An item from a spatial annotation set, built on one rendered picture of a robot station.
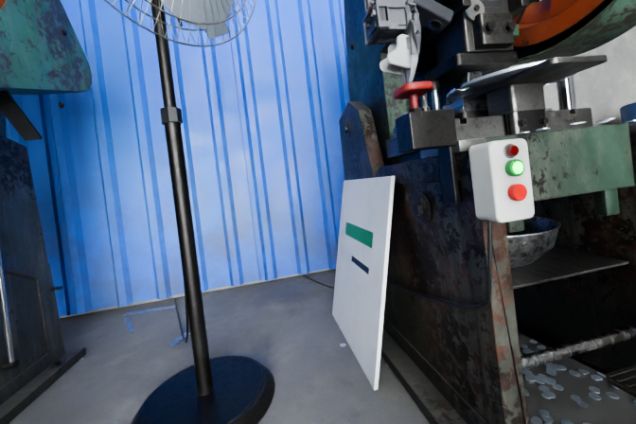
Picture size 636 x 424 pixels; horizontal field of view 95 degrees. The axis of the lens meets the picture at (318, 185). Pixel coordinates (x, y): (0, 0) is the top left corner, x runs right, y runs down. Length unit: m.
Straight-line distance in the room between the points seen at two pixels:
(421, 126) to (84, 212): 1.90
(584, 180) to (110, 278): 2.13
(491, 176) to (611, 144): 0.43
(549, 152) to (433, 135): 0.29
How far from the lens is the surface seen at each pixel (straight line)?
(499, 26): 0.98
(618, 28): 1.30
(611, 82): 3.56
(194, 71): 2.05
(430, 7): 0.69
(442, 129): 0.61
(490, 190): 0.56
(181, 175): 0.90
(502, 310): 0.67
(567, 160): 0.84
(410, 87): 0.60
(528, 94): 0.88
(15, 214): 1.48
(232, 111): 1.95
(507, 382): 0.73
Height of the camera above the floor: 0.60
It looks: 1 degrees down
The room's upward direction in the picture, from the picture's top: 7 degrees counter-clockwise
